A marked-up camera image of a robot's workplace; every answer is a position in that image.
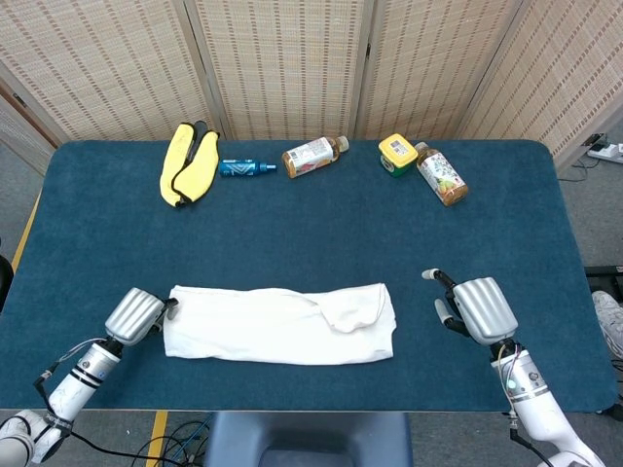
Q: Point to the white T-shirt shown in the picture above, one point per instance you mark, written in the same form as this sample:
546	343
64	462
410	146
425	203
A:
253	331

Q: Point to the black round object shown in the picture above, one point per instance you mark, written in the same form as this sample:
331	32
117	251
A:
4	282

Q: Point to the yellow cloth mitt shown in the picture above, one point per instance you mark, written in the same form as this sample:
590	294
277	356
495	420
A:
194	170

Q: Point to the tea bottle with red label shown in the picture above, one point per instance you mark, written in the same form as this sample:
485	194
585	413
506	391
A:
309	155

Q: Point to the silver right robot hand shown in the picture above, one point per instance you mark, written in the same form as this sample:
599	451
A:
484	311

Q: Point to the tea bottle with fruit label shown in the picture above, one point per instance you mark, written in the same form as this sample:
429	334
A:
440	175

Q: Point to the green tub with yellow lid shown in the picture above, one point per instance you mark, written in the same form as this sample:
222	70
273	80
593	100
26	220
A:
396	148

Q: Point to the white power strip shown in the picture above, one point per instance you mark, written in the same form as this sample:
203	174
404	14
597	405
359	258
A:
608	153

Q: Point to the black stand base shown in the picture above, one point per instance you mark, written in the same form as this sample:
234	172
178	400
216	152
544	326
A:
606	279

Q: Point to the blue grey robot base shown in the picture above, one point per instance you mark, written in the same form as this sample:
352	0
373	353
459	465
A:
311	433

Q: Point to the blue spray bottle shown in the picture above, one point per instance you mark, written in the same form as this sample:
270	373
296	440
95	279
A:
238	168

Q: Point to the woven folding screen panel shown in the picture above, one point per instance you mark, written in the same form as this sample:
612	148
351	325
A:
428	63
569	73
287	63
97	63

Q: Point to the white door with brown frame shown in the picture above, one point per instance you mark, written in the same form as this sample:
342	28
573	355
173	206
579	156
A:
14	131

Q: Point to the white sneaker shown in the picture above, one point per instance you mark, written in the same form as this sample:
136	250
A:
608	311

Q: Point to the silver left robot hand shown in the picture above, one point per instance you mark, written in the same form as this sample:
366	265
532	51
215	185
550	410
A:
134	316

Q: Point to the blue felt table cover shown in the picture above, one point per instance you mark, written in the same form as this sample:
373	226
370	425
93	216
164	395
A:
292	233

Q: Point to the black power adapter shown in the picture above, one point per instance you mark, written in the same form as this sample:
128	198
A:
596	141

